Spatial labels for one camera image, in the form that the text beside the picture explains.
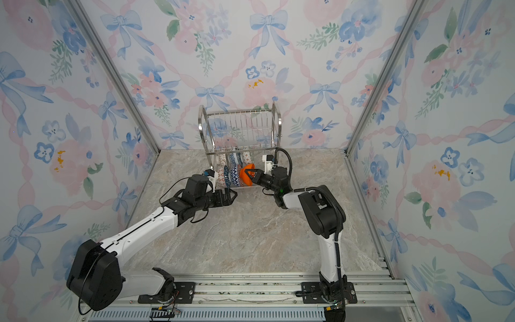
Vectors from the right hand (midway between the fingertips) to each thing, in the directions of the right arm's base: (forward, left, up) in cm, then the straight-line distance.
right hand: (246, 170), depth 92 cm
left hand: (-13, +6, +1) cm, 14 cm away
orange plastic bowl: (-3, 0, -3) cm, 5 cm away
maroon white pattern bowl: (+9, +13, -3) cm, 16 cm away
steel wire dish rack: (+32, +8, -11) cm, 34 cm away
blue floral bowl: (+10, +8, -3) cm, 13 cm away
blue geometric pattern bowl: (-1, +7, -2) cm, 8 cm away
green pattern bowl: (+10, +1, -3) cm, 11 cm away
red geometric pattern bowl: (-3, +12, -2) cm, 12 cm away
